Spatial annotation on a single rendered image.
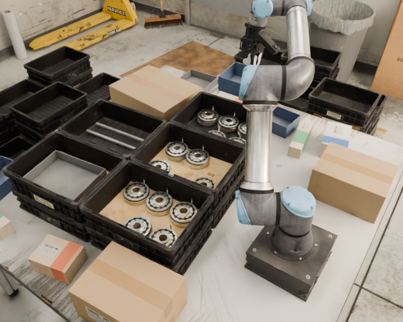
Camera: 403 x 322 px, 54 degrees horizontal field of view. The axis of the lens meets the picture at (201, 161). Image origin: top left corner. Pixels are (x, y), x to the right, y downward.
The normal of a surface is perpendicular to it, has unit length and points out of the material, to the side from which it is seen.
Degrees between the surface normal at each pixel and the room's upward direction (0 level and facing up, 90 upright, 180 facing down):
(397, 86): 72
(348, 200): 90
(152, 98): 0
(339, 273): 0
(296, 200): 5
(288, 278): 90
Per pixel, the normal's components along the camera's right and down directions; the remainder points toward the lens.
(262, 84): -0.10, 0.10
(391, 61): -0.54, 0.35
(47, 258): 0.00, -0.75
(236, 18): -0.57, 0.55
